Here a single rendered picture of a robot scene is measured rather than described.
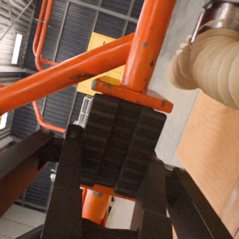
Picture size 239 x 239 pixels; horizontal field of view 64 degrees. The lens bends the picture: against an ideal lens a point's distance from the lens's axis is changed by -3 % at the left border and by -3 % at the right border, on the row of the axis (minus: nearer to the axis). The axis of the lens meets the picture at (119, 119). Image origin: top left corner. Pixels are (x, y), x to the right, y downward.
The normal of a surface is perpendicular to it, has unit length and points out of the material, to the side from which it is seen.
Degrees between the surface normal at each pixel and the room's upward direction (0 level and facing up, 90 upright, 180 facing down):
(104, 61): 98
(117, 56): 98
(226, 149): 0
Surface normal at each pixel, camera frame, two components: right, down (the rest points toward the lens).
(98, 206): 0.20, 0.31
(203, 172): -0.96, -0.29
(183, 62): -0.70, -0.12
